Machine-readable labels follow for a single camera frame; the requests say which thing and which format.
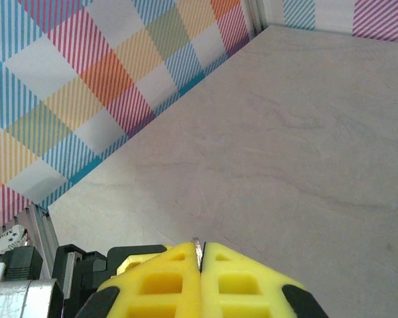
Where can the small silver key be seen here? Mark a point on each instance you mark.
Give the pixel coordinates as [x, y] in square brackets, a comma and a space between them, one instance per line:
[197, 246]

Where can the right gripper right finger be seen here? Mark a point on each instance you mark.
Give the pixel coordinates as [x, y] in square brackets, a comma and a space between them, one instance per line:
[238, 285]

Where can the aluminium corner post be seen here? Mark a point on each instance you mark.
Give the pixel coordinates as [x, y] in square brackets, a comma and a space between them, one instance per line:
[256, 15]

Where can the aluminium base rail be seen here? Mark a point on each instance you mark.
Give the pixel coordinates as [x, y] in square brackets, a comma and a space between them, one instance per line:
[39, 232]

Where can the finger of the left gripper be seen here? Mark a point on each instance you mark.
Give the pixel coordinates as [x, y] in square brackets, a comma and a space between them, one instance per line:
[136, 261]

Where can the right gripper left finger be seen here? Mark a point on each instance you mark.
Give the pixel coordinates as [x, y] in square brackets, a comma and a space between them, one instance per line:
[166, 285]

